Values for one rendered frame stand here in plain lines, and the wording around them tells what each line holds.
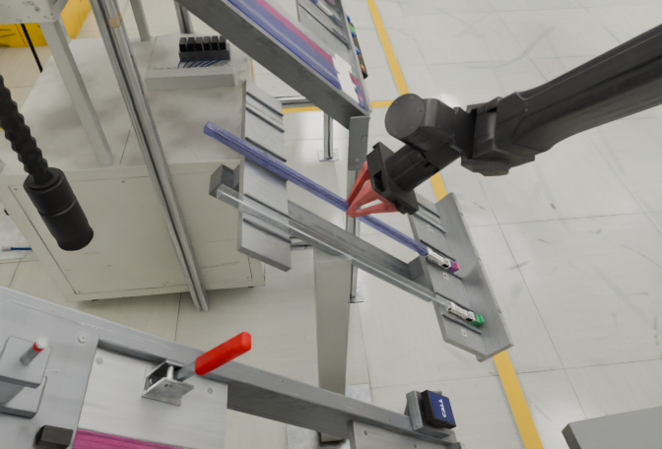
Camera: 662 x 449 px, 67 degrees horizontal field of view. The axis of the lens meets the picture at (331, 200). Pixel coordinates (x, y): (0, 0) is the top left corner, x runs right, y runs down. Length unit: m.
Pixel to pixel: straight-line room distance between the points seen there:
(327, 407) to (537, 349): 1.24
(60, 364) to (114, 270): 1.31
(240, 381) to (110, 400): 0.13
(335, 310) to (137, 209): 0.73
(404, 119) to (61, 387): 0.44
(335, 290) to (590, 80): 0.55
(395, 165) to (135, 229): 1.01
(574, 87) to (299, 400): 0.42
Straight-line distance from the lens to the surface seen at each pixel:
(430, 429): 0.73
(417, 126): 0.60
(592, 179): 2.42
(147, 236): 1.56
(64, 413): 0.39
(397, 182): 0.69
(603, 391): 1.79
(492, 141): 0.61
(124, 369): 0.49
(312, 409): 0.62
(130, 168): 1.38
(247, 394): 0.57
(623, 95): 0.49
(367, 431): 0.67
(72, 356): 0.41
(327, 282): 0.87
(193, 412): 0.51
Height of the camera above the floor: 1.46
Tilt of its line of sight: 45 degrees down
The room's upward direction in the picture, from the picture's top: straight up
